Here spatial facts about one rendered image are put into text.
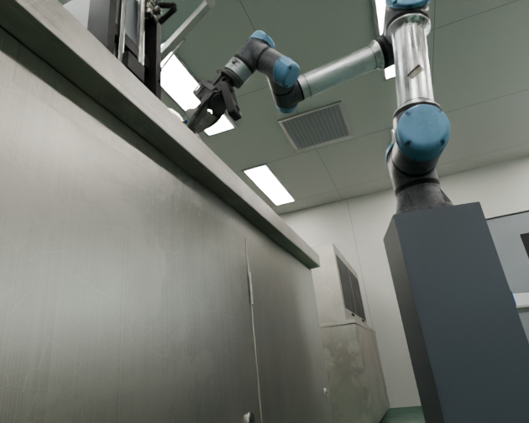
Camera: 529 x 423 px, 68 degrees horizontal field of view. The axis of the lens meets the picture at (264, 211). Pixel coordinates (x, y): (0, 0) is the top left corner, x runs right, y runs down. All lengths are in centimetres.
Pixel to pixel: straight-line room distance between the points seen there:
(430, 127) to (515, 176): 495
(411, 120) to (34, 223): 82
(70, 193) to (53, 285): 8
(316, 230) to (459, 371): 490
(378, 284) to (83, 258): 514
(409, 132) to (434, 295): 37
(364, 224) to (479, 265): 469
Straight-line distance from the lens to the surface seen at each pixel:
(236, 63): 121
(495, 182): 584
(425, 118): 99
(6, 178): 34
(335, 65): 129
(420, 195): 105
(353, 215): 569
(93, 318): 37
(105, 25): 82
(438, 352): 93
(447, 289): 95
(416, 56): 113
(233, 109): 112
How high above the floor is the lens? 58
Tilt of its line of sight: 23 degrees up
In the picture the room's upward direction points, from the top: 6 degrees counter-clockwise
